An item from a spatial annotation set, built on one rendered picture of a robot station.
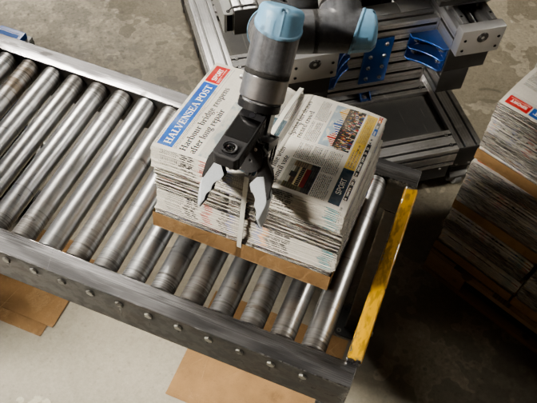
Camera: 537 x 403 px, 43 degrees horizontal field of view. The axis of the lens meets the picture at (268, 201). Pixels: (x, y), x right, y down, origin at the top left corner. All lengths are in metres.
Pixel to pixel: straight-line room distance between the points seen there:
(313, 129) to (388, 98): 1.25
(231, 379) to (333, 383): 0.87
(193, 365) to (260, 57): 1.29
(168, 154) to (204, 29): 1.53
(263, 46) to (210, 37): 1.63
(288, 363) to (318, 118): 0.47
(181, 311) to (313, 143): 0.41
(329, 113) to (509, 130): 0.60
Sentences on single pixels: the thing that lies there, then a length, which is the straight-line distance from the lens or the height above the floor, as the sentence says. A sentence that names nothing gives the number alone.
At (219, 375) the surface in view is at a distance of 2.15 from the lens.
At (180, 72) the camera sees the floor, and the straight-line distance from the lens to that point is 2.88.
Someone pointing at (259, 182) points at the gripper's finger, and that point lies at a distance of 1.12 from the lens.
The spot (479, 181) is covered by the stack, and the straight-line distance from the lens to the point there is 1.96.
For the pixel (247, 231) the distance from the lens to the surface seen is 1.29.
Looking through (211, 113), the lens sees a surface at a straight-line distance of 1.30.
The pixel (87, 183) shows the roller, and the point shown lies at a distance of 1.54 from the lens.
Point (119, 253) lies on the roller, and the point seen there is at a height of 0.79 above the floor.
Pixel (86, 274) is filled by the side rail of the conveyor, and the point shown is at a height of 0.80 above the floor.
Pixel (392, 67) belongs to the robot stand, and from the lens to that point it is 2.17.
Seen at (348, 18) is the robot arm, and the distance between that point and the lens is 1.19.
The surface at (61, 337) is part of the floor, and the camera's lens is 2.26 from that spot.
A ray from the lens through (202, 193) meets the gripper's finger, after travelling 1.16.
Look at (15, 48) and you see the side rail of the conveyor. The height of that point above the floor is 0.80.
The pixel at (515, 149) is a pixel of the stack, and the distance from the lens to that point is 1.82.
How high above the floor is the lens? 2.01
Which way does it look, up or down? 55 degrees down
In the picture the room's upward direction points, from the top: 5 degrees clockwise
